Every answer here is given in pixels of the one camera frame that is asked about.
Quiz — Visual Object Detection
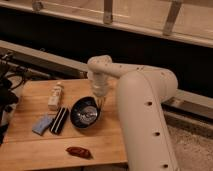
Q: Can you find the black striped box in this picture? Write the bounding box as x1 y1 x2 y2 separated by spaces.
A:
50 107 69 135

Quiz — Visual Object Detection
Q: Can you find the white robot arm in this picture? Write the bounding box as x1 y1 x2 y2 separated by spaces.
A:
87 55 180 171

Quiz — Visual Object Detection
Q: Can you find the dark ceramic bowl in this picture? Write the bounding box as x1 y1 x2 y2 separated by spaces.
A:
70 96 101 129

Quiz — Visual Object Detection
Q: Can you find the black equipment with cables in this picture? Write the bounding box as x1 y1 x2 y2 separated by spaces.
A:
0 53 25 145

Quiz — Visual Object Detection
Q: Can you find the wooden cutting board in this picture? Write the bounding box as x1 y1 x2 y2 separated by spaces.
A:
0 79 126 171

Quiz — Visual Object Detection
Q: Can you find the dark red chili pepper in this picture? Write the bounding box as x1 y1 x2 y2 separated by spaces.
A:
66 147 91 159

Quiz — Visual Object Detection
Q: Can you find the blue sponge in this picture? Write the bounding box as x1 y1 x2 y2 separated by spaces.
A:
32 115 53 136

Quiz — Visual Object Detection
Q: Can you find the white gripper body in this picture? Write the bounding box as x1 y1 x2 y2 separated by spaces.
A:
91 74 108 97

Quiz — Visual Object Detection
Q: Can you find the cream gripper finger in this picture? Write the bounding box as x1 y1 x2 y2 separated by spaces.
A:
96 96 106 110

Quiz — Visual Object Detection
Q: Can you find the small white bottle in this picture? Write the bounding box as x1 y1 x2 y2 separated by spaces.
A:
48 82 63 110

